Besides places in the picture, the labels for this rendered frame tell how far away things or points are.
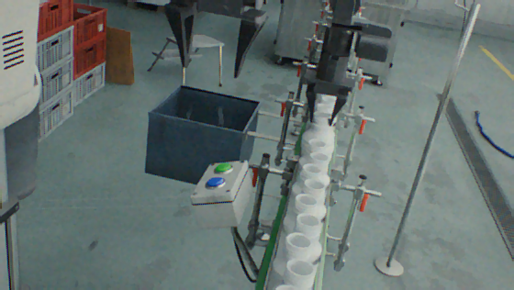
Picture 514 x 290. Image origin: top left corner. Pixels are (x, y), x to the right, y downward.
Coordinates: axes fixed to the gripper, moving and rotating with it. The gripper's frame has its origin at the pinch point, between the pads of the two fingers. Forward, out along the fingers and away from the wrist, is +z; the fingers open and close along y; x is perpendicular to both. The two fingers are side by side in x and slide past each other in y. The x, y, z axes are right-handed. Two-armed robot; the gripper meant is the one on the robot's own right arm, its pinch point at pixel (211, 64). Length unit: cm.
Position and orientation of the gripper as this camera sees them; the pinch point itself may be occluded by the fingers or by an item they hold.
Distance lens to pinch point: 60.4
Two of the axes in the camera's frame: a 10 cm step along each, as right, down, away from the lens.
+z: -1.6, 9.0, 4.1
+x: 1.8, -3.9, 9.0
